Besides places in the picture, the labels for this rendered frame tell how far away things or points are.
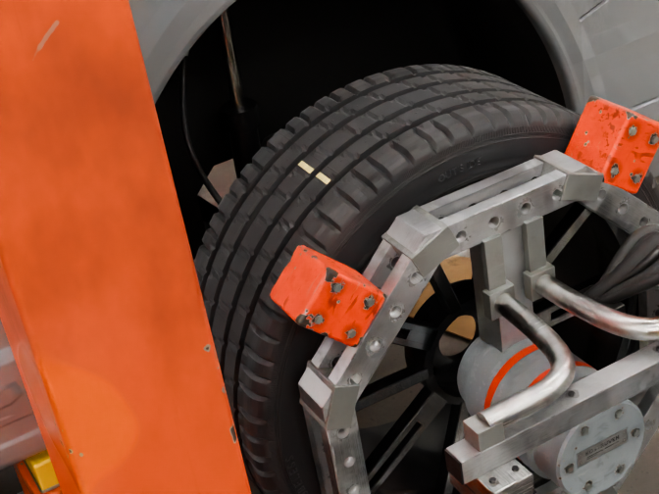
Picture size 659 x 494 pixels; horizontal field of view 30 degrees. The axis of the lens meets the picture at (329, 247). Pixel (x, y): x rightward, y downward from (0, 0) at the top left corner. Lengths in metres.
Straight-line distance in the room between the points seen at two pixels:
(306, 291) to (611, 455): 0.41
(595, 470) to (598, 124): 0.40
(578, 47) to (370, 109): 0.53
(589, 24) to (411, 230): 0.70
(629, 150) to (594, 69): 0.53
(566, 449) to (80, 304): 0.60
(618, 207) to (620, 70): 0.57
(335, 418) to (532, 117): 0.43
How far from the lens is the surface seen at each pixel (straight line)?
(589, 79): 2.01
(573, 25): 1.95
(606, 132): 1.48
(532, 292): 1.46
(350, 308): 1.33
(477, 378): 1.51
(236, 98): 1.98
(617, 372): 1.35
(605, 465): 1.47
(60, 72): 1.00
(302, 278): 1.33
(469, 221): 1.37
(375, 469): 1.62
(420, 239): 1.35
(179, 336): 1.13
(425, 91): 1.54
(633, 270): 1.44
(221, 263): 1.52
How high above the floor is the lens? 1.81
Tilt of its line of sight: 31 degrees down
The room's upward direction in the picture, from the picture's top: 10 degrees counter-clockwise
